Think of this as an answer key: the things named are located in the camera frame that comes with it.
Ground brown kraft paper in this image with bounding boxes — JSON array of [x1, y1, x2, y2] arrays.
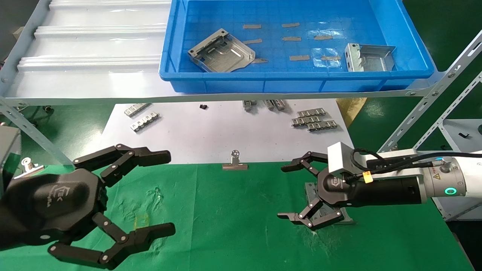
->
[[336, 98, 368, 128]]

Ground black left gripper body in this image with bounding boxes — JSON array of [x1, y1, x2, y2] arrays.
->
[[0, 169, 110, 251]]

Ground green table cloth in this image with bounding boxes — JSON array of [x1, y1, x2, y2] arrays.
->
[[0, 159, 475, 271]]

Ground dark grey metal bracket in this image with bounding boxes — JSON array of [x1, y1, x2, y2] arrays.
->
[[304, 182, 355, 225]]

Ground black camera cable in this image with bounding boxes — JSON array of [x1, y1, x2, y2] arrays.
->
[[351, 148, 482, 178]]

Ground grey metal shelf rack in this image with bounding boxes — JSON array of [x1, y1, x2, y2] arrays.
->
[[0, 0, 482, 166]]

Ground grey metal box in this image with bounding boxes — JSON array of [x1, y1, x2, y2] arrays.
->
[[0, 126, 21, 189]]

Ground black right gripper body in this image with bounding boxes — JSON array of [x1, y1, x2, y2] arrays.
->
[[317, 167, 429, 207]]

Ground clear plastic film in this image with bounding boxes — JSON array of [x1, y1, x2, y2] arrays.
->
[[312, 48, 344, 69]]

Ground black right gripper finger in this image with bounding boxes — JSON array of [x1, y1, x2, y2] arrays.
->
[[278, 198, 344, 229], [281, 151, 330, 177]]

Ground box-shaped metal bracket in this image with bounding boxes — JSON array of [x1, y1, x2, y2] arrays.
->
[[345, 43, 397, 72]]

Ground flat sheet metal bracket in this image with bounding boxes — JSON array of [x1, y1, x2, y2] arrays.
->
[[187, 29, 256, 73]]

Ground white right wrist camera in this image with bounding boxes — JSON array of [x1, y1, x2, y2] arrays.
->
[[327, 142, 356, 175]]

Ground blue plastic bin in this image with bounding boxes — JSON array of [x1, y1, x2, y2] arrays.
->
[[158, 0, 435, 94]]

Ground white table sheet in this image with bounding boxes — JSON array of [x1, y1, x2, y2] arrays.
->
[[93, 99, 359, 165]]

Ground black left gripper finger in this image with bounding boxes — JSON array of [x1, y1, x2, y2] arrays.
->
[[73, 144, 172, 187], [48, 212, 176, 270]]

